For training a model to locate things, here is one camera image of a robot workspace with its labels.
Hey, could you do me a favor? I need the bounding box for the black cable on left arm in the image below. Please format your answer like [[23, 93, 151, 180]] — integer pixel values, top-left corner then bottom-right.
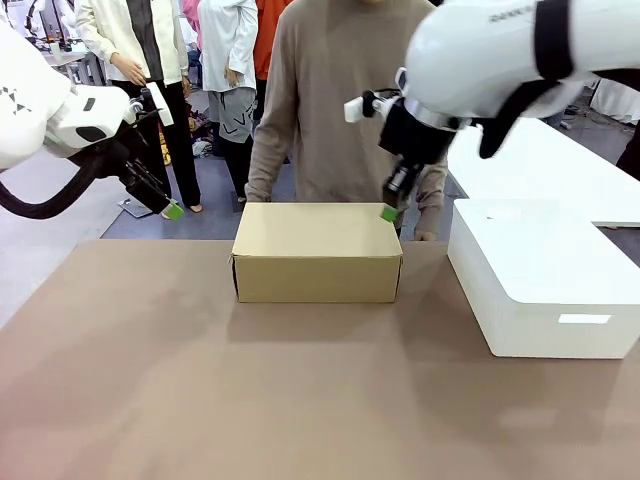
[[0, 147, 104, 220]]

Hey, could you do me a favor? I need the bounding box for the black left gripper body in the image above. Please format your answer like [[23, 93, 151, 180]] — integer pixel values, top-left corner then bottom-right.
[[97, 124, 152, 186]]

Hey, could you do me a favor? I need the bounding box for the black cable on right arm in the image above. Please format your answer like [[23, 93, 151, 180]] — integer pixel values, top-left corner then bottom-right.
[[478, 0, 640, 161]]

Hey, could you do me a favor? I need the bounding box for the brown cardboard shoe box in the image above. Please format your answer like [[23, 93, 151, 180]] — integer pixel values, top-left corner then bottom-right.
[[230, 201, 405, 305]]

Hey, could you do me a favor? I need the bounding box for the white curtain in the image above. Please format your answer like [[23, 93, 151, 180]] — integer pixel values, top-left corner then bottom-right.
[[579, 74, 640, 126]]

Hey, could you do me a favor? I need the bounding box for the person in beige sweater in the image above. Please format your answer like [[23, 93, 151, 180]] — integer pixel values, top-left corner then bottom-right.
[[244, 0, 449, 242]]

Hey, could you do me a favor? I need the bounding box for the mannequin in white shirt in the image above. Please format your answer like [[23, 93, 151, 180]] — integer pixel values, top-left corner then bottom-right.
[[197, 0, 271, 204]]

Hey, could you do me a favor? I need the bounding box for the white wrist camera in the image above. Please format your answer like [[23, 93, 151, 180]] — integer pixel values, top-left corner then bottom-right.
[[129, 81, 176, 128], [343, 89, 402, 126]]

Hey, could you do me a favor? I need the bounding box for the orange garment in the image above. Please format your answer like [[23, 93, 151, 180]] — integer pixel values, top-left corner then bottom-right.
[[253, 0, 294, 82]]

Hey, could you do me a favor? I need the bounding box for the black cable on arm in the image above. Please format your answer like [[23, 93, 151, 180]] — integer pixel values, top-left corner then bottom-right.
[[478, 0, 640, 161], [0, 147, 104, 220]]

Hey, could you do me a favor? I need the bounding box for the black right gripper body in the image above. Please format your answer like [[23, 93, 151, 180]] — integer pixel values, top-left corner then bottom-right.
[[378, 97, 452, 167]]

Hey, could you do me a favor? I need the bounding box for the grey mannequin base plate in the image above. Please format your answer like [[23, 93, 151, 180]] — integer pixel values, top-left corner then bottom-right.
[[118, 195, 180, 219]]

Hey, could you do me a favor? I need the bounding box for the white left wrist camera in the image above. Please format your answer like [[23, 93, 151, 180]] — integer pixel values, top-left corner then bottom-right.
[[129, 81, 176, 128]]

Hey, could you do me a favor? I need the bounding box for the mannequin in cream jacket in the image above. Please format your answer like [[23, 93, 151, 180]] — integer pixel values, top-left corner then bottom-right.
[[74, 0, 204, 221]]

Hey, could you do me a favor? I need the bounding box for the pile of clothes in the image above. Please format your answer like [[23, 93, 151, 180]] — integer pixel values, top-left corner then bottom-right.
[[158, 114, 216, 166]]

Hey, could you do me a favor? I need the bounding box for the white plastic storage bin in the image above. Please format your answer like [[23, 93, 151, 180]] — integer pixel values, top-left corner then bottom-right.
[[446, 198, 640, 360]]

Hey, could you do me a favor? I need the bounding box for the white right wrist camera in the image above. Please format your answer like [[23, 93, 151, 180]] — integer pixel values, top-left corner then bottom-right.
[[343, 89, 402, 126]]

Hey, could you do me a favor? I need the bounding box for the white workbench with equipment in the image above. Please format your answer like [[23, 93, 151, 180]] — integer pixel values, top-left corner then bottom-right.
[[19, 0, 109, 89]]

